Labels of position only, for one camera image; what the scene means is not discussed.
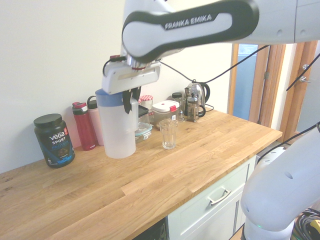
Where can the clear glass mug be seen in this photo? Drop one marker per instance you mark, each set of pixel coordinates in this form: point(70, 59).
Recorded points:
point(181, 116)

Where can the jar with red checked lid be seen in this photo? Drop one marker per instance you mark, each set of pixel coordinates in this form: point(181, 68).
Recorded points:
point(146, 98)

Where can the jar with black lid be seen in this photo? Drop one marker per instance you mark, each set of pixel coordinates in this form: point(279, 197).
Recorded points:
point(176, 95)

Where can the white-lidded container with red clips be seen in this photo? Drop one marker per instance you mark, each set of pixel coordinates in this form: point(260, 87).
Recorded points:
point(163, 107)

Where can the red water bottle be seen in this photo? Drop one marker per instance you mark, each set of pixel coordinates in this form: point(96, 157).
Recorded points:
point(85, 130)

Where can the clear drinking glass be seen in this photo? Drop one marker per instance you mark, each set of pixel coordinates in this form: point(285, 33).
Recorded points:
point(168, 135)

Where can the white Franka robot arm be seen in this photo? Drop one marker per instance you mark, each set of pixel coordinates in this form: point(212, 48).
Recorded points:
point(190, 27)

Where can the pale green cabinet drawer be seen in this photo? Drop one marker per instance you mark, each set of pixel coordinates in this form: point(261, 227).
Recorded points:
point(195, 220)

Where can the wooden door frame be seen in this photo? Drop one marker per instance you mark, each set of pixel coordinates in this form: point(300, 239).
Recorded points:
point(275, 87)

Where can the steel electric kettle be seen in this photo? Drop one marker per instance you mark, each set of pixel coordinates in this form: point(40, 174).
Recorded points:
point(203, 92)

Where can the black dishwasher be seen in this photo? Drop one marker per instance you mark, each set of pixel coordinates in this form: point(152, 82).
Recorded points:
point(157, 230)

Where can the translucent pitcher with blue lid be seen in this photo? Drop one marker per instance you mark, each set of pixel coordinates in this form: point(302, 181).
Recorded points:
point(117, 135)

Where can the white door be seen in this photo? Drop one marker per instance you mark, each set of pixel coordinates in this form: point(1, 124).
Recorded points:
point(310, 107)

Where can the pink bottle with black cap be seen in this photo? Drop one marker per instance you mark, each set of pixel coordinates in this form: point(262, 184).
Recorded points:
point(97, 125)

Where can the glass French press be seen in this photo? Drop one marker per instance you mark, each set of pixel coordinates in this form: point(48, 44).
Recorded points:
point(193, 110)

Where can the glass container with teal lid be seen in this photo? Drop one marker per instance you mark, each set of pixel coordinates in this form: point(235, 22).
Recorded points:
point(144, 132)

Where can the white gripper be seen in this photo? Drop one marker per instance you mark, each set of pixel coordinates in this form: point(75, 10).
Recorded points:
point(130, 80)

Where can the black Vega protein tub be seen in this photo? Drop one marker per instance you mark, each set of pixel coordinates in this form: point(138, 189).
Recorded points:
point(53, 142)

